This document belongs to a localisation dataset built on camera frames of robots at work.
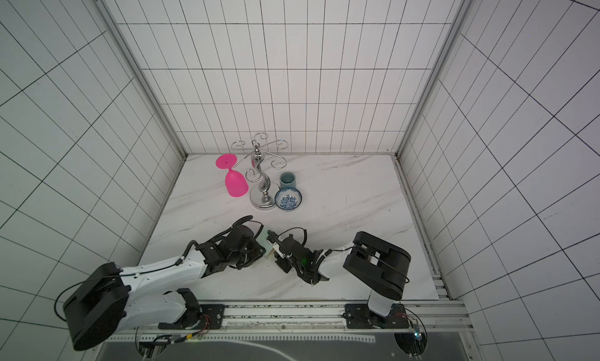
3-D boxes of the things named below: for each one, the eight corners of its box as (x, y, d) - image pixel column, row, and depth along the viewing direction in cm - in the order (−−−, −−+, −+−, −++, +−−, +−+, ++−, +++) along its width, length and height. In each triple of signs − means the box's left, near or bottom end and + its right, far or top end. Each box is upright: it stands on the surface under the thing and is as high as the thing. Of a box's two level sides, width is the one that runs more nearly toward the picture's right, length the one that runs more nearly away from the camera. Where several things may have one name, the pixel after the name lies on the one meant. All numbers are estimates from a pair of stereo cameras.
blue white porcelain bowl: (274, 210, 100) (273, 205, 97) (276, 193, 106) (275, 187, 103) (301, 210, 100) (301, 205, 97) (301, 193, 106) (301, 187, 103)
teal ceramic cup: (280, 194, 107) (279, 184, 101) (281, 182, 112) (280, 172, 106) (295, 194, 107) (295, 184, 101) (295, 182, 112) (295, 172, 106)
